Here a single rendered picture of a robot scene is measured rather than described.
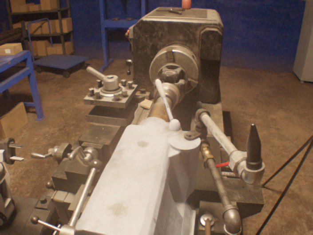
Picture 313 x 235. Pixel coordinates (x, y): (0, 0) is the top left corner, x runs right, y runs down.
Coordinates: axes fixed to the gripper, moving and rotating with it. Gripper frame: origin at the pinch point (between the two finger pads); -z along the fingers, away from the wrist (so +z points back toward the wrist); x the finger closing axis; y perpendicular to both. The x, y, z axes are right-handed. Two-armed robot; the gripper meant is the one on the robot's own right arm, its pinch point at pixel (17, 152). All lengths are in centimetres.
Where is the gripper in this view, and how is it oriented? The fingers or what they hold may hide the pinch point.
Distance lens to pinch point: 122.9
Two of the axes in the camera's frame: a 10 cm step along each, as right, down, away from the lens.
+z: -9.8, -0.9, 1.5
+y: 1.6, -1.4, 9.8
